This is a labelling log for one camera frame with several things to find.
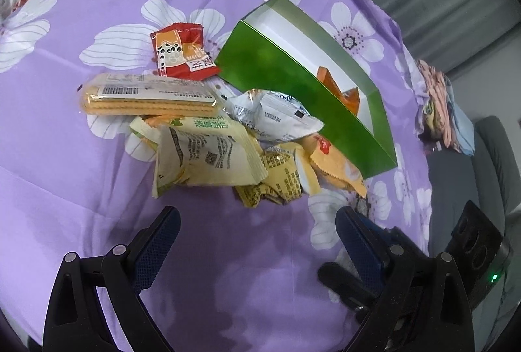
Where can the green cardboard box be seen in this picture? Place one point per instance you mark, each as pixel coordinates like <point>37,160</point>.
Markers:
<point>285,67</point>

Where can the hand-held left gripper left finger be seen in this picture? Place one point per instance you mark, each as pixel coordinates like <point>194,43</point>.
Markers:
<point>156,250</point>

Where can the white silver snack packet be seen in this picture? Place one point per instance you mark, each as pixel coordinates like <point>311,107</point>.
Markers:
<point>276,115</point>

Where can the clear cracker packet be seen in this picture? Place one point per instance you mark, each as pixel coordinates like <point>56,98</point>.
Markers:
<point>142,99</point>

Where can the grey sofa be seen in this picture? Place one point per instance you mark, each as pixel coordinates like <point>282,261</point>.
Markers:
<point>488,181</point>

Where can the red snack packet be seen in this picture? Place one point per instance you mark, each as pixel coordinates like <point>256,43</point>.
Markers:
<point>179,50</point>

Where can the pale yellow green-print snack packet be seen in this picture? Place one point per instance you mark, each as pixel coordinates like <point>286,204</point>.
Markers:
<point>203,156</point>

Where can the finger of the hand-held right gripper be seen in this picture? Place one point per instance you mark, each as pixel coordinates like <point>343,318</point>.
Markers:
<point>346,284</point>
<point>405,240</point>

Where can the light orange snack packet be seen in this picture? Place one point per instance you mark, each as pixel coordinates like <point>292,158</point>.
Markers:
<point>342,177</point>

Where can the cream snack packet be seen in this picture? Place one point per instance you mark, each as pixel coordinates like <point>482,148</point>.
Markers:
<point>144,134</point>

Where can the purple floral cloth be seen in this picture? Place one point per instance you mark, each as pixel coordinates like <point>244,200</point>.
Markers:
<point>81,181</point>

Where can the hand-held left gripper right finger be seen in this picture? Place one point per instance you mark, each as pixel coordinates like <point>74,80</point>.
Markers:
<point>358,246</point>

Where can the deep orange snack packet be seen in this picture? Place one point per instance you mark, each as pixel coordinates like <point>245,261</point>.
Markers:
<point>346,99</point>

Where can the colourful patterned cloth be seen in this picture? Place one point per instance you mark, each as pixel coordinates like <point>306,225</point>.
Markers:
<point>443,111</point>

